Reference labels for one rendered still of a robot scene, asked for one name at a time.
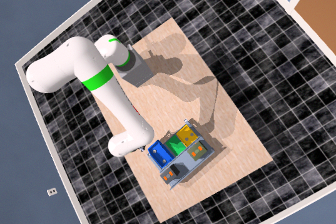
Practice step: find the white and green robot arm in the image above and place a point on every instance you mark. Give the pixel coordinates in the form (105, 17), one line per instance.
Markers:
(80, 57)

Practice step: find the blue bin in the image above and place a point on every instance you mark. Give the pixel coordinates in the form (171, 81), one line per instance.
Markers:
(161, 153)

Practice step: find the yellow bin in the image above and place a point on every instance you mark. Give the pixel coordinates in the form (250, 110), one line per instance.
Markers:
(185, 133)

